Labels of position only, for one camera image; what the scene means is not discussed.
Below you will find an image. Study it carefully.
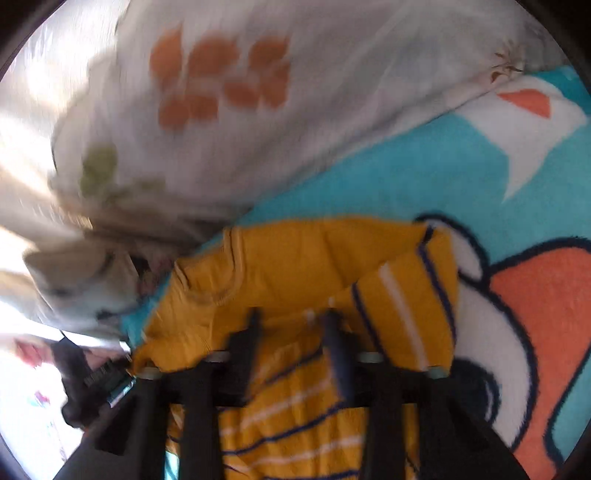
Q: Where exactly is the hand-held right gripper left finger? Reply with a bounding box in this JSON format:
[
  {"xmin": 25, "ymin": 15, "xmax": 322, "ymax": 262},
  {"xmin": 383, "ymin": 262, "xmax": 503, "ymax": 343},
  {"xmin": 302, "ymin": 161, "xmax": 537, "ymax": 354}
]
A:
[{"xmin": 55, "ymin": 307, "xmax": 265, "ymax": 480}]

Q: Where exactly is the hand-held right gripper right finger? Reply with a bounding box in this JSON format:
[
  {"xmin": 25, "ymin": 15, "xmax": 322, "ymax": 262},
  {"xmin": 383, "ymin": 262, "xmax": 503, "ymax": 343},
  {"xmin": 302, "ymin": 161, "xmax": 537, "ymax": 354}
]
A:
[{"xmin": 321, "ymin": 309, "xmax": 532, "ymax": 480}]

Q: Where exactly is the yellow striped sweater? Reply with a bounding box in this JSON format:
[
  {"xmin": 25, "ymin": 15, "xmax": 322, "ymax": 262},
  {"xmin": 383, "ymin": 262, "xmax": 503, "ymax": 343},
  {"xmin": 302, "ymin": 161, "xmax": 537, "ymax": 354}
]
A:
[{"xmin": 129, "ymin": 217, "xmax": 460, "ymax": 480}]

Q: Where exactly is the teal cartoon print blanket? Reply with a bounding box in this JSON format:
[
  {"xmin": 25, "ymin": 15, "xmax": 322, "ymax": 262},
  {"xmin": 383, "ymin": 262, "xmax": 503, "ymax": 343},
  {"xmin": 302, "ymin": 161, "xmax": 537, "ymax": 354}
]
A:
[{"xmin": 122, "ymin": 65, "xmax": 591, "ymax": 480}]

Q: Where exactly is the white floral quilt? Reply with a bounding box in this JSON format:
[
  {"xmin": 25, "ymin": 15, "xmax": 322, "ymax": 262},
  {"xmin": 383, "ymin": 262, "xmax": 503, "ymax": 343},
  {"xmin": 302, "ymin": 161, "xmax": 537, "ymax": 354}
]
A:
[{"xmin": 0, "ymin": 0, "xmax": 559, "ymax": 342}]

